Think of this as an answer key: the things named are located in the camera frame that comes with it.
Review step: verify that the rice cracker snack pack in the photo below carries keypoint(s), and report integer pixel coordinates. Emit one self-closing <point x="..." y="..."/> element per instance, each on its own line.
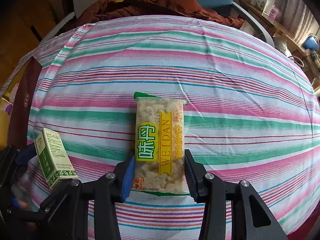
<point x="159" y="145"/>

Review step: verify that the rust red jacket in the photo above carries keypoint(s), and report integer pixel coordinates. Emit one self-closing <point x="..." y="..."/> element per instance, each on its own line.
<point x="104" y="10"/>

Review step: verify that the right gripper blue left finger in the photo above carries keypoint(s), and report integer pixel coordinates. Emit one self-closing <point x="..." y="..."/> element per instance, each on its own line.
<point x="128" y="179"/>

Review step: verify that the pink small box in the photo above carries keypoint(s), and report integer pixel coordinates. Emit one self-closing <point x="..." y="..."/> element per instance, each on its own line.
<point x="275" y="14"/>

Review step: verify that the green medicine box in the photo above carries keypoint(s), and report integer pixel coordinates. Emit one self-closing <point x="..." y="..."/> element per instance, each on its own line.
<point x="53" y="158"/>

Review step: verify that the wooden wardrobe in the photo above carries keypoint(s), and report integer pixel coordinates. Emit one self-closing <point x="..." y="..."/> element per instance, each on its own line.
<point x="24" y="23"/>

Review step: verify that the right patterned curtain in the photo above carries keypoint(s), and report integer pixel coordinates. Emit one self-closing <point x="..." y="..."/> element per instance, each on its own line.
<point x="299" y="21"/>

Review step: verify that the white carton box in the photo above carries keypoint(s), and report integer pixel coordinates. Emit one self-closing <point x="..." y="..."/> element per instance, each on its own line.
<point x="264" y="5"/>

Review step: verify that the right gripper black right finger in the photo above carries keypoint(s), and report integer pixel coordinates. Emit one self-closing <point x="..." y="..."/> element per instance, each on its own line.
<point x="194" y="173"/>

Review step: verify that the striped bed sheet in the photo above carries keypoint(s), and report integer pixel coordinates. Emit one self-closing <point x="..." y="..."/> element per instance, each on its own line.
<point x="251" y="112"/>

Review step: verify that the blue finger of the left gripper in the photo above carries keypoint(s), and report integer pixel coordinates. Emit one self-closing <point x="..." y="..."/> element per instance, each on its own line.
<point x="25" y="155"/>

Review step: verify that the wooden desk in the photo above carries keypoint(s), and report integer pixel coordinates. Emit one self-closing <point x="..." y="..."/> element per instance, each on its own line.
<point x="275" y="29"/>

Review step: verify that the blue folding chair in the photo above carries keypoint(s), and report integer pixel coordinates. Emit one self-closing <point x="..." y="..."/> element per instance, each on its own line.
<point x="311" y="43"/>

